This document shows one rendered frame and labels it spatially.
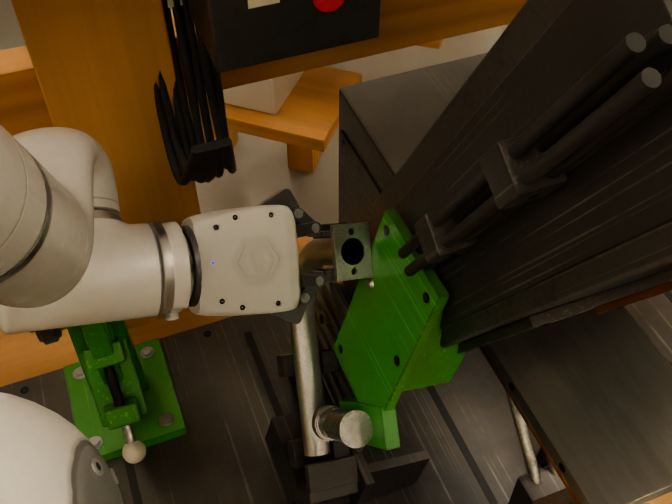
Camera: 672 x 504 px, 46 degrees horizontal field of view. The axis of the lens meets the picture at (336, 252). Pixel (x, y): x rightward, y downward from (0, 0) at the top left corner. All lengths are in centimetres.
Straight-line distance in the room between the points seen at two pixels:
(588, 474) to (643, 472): 5
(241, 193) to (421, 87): 171
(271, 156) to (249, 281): 202
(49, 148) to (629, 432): 57
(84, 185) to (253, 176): 210
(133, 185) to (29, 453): 76
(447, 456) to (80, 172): 61
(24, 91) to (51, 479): 78
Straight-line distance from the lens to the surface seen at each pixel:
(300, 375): 90
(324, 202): 256
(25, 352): 120
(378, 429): 82
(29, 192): 43
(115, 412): 97
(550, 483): 91
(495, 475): 102
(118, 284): 68
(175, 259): 69
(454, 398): 107
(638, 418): 83
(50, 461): 25
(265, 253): 73
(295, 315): 77
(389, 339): 77
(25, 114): 101
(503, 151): 47
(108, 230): 69
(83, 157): 61
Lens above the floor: 180
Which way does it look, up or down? 48 degrees down
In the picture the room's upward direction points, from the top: straight up
